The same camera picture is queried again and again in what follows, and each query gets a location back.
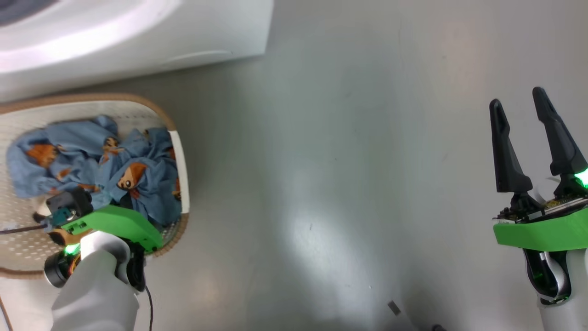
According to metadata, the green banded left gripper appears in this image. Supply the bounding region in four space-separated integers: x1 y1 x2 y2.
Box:
60 205 164 255

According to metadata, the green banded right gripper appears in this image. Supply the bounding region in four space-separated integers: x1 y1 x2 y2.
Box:
489 86 588 252

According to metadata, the cream orange black cloth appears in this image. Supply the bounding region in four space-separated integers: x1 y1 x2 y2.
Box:
33 200 95 247

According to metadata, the blue cartoon print garment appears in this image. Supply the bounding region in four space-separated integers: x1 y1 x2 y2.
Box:
7 115 183 227

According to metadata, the cream perforated laundry basket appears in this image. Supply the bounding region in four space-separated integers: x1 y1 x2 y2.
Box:
0 93 190 280

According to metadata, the white washing machine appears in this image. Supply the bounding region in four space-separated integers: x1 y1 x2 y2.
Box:
0 0 275 103

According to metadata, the round white filter cover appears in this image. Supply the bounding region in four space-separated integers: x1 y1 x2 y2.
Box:
161 49 236 66

